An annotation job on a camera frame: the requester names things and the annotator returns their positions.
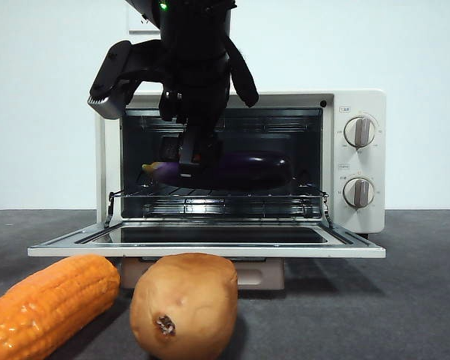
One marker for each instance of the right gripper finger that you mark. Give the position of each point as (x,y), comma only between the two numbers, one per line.
(215,150)
(189,153)

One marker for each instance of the purple eggplant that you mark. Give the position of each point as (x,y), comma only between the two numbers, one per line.
(255,168)

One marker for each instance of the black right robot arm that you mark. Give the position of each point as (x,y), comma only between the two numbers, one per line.
(195,56)

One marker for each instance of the beige oven knob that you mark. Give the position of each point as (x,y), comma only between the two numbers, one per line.
(359,192)
(359,131)

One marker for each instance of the cream Toshiba toaster oven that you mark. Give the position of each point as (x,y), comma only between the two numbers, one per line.
(360,161)

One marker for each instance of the orange corn cob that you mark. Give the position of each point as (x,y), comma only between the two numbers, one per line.
(52,303)

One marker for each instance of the brown potato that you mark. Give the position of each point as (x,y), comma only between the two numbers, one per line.
(187,300)

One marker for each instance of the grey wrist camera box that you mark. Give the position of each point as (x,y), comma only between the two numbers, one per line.
(110,86)

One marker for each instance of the white wall socket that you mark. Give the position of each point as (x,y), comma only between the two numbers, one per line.
(135,26)

